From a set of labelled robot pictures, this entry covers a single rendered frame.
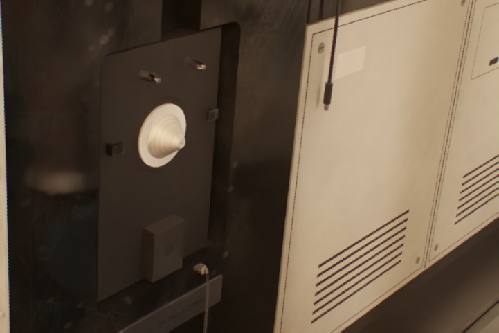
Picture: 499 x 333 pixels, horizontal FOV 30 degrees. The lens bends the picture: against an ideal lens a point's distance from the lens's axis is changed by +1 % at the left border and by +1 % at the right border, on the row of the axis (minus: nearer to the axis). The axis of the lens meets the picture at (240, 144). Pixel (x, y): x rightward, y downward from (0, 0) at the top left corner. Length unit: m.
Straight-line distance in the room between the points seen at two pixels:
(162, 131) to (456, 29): 0.58
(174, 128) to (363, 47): 0.33
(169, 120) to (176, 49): 0.07
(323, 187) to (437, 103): 0.28
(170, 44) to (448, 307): 0.85
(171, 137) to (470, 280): 0.89
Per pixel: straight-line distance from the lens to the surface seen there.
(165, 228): 0.90
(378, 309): 1.48
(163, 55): 0.84
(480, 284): 1.63
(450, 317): 1.53
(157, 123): 0.85
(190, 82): 0.88
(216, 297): 1.02
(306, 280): 1.18
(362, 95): 1.13
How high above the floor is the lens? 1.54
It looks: 23 degrees down
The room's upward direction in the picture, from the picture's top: 5 degrees clockwise
